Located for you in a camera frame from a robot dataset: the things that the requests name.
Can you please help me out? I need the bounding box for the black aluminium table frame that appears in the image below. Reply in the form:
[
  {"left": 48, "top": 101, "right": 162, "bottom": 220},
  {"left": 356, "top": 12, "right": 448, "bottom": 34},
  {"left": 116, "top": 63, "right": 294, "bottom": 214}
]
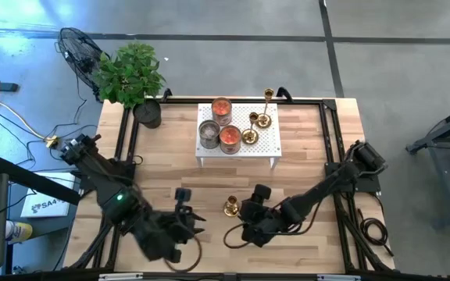
[{"left": 64, "top": 97, "right": 396, "bottom": 274}]

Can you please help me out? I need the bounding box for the silver candle tin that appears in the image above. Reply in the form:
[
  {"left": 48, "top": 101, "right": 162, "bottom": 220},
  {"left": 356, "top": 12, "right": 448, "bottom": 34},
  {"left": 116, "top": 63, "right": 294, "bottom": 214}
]
[{"left": 198, "top": 119, "right": 222, "bottom": 150}]

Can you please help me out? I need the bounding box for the black left camera cable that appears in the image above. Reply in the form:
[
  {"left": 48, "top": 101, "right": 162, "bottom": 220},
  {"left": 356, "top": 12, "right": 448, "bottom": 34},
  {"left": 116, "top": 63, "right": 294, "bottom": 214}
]
[{"left": 165, "top": 233, "right": 203, "bottom": 273}]

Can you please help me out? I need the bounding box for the white perforated metal shelf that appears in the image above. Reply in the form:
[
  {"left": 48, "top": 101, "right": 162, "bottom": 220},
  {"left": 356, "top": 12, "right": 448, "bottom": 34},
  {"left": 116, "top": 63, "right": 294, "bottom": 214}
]
[{"left": 195, "top": 102, "right": 283, "bottom": 169}]

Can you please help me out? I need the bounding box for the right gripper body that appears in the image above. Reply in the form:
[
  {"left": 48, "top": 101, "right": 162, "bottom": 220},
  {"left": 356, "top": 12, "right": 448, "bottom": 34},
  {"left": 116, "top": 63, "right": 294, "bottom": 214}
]
[{"left": 248, "top": 199, "right": 275, "bottom": 229}]

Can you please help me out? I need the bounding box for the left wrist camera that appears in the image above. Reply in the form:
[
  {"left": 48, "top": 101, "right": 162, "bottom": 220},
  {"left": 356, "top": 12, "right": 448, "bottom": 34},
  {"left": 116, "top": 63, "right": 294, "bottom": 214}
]
[{"left": 174, "top": 187, "right": 192, "bottom": 203}]

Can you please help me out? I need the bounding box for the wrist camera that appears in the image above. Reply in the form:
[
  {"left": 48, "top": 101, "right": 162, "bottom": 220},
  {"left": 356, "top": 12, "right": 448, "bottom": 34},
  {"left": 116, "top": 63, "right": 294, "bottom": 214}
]
[
  {"left": 252, "top": 183, "right": 273, "bottom": 203},
  {"left": 174, "top": 187, "right": 192, "bottom": 203}
]

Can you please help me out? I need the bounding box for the brass candlestick holder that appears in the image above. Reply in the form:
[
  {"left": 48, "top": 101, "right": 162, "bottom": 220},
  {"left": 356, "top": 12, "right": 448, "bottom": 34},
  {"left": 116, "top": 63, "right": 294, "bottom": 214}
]
[
  {"left": 223, "top": 194, "right": 241, "bottom": 218},
  {"left": 256, "top": 87, "right": 275, "bottom": 130},
  {"left": 241, "top": 112, "right": 260, "bottom": 146}
]

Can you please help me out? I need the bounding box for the black right camera cable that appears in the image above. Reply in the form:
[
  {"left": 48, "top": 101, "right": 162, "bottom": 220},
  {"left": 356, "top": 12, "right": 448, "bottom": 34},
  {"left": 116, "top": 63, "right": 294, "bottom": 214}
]
[{"left": 223, "top": 222, "right": 252, "bottom": 250}]

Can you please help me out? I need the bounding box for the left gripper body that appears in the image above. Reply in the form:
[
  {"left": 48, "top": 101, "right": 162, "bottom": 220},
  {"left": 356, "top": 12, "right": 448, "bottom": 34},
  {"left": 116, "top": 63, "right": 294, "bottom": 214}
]
[{"left": 166, "top": 205, "right": 195, "bottom": 245}]

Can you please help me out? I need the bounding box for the grey metal cart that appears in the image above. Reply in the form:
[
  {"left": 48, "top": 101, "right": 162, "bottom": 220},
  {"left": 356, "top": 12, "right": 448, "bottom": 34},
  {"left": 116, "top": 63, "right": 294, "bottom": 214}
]
[{"left": 405, "top": 99, "right": 450, "bottom": 227}]

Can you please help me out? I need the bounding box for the black floor fan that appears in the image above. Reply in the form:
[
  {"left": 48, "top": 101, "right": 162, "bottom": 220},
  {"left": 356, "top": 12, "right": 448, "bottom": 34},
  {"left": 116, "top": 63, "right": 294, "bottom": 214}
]
[{"left": 55, "top": 27, "right": 111, "bottom": 103}]

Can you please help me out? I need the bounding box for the yellow spray can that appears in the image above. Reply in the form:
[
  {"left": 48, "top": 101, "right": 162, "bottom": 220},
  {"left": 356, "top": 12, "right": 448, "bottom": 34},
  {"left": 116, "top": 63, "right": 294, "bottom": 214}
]
[{"left": 5, "top": 220, "right": 34, "bottom": 245}]

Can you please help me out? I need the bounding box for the silver metal bracket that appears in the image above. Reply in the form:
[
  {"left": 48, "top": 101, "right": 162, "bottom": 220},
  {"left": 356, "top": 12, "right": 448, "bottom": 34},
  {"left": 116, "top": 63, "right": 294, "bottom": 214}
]
[
  {"left": 316, "top": 274, "right": 362, "bottom": 281},
  {"left": 98, "top": 272, "right": 144, "bottom": 281}
]

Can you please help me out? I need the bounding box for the coiled black cable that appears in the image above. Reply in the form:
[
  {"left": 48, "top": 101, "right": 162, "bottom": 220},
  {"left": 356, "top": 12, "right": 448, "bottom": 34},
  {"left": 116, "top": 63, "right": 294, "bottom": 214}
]
[{"left": 359, "top": 208, "right": 395, "bottom": 258}]

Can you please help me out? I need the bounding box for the black desk bar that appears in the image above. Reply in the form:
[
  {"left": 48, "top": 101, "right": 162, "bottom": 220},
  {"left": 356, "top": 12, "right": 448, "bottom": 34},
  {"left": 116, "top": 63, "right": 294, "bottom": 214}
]
[{"left": 0, "top": 155, "right": 82, "bottom": 206}]

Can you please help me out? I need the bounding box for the black camera cable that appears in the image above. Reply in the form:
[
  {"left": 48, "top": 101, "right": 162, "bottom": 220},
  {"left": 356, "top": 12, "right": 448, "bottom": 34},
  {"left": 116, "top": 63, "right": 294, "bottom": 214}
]
[
  {"left": 165, "top": 233, "right": 203, "bottom": 273},
  {"left": 223, "top": 222, "right": 252, "bottom": 250}
]

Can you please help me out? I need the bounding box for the black stand foot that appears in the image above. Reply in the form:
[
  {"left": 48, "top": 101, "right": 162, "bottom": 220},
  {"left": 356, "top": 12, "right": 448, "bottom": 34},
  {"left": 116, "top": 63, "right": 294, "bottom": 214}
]
[{"left": 0, "top": 81, "right": 20, "bottom": 94}]

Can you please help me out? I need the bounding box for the white printed box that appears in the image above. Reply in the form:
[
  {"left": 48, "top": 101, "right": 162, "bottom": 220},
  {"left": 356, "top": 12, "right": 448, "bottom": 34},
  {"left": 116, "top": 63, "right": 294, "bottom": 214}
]
[{"left": 20, "top": 171, "right": 77, "bottom": 219}]

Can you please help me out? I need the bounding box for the black cable bundle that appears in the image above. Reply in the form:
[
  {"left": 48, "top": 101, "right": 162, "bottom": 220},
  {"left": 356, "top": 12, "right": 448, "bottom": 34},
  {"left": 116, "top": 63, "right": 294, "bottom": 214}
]
[
  {"left": 332, "top": 193, "right": 392, "bottom": 272},
  {"left": 66, "top": 218, "right": 128, "bottom": 271}
]

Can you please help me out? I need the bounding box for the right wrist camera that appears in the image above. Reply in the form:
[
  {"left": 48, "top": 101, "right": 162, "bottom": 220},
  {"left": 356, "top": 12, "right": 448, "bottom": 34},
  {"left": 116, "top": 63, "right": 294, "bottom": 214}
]
[{"left": 252, "top": 183, "right": 273, "bottom": 203}]

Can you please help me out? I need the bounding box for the green potted plant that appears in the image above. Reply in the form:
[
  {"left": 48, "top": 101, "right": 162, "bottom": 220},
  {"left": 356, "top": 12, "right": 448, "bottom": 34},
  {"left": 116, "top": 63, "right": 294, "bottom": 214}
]
[{"left": 91, "top": 41, "right": 167, "bottom": 130}]

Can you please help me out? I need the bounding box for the yellow extension cord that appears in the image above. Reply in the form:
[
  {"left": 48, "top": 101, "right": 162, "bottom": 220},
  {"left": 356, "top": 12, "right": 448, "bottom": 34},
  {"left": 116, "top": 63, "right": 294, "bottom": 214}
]
[{"left": 0, "top": 100, "right": 60, "bottom": 150}]

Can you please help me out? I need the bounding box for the orange candle tin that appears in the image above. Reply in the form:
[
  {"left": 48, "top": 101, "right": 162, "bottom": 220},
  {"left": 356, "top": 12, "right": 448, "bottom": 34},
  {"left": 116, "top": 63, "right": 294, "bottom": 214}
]
[
  {"left": 211, "top": 97, "right": 234, "bottom": 126},
  {"left": 219, "top": 124, "right": 242, "bottom": 155}
]

